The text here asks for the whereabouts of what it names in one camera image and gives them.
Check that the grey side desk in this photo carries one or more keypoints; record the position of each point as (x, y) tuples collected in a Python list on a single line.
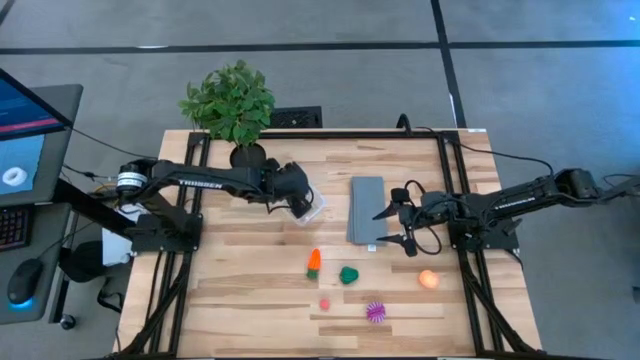
[(50, 235)]

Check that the black computer mouse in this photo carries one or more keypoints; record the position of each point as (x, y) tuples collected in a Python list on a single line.
[(25, 282)]

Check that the black computer monitor blue screen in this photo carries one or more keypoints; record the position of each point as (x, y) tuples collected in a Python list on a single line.
[(30, 165)]

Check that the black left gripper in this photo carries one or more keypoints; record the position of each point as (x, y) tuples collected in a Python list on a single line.
[(290, 182)]

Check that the orange toy fruit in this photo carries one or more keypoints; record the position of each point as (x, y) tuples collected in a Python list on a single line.
[(428, 279)]

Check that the small black caster wheel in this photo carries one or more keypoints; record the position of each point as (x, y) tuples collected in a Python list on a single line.
[(68, 322)]

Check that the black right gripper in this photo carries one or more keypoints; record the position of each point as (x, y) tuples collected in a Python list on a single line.
[(430, 207)]

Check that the purple spiky ball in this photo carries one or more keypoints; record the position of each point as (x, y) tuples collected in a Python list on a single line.
[(376, 312)]

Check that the green artificial plant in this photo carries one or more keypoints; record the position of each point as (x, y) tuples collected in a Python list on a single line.
[(230, 100)]

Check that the pink toy peach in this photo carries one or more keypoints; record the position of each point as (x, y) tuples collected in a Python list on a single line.
[(325, 305)]

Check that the black plant pot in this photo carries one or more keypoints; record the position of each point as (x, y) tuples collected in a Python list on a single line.
[(245, 156)]

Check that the white crumpled sheet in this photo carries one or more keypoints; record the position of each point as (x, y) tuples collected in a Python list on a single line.
[(116, 250)]

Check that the black keyboard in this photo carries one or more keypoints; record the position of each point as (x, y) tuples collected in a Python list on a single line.
[(12, 227)]

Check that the folded grey cloth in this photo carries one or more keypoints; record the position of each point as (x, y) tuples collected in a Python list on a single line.
[(365, 210)]

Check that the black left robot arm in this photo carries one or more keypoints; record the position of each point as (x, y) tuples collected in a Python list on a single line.
[(200, 177)]

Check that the green toy bell pepper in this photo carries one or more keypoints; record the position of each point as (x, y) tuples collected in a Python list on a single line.
[(348, 275)]

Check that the clear plastic tupperware container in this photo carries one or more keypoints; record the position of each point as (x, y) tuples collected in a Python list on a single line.
[(317, 207)]

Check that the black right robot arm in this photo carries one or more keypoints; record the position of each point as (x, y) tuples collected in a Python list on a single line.
[(525, 197)]

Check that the orange toy carrot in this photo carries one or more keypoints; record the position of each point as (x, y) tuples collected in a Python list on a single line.
[(314, 260)]

